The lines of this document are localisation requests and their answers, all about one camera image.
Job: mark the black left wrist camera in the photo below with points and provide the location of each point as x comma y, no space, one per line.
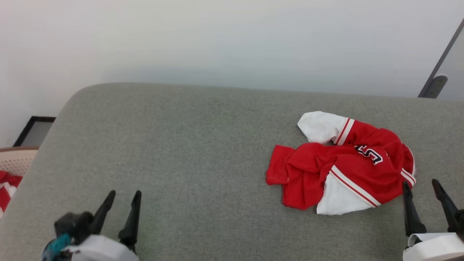
74,224

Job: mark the beige plastic laundry basket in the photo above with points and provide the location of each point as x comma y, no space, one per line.
18,159

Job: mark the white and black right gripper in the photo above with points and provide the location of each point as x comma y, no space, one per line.
435,248

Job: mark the red and white jersey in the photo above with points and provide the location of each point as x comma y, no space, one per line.
311,166

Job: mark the grey framed glass door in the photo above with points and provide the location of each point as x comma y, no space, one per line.
453,65

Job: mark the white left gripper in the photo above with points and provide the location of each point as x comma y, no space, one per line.
101,250

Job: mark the red and white striped garment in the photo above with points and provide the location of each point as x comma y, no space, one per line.
7,185

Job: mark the black framed panel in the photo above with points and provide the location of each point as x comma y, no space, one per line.
36,132

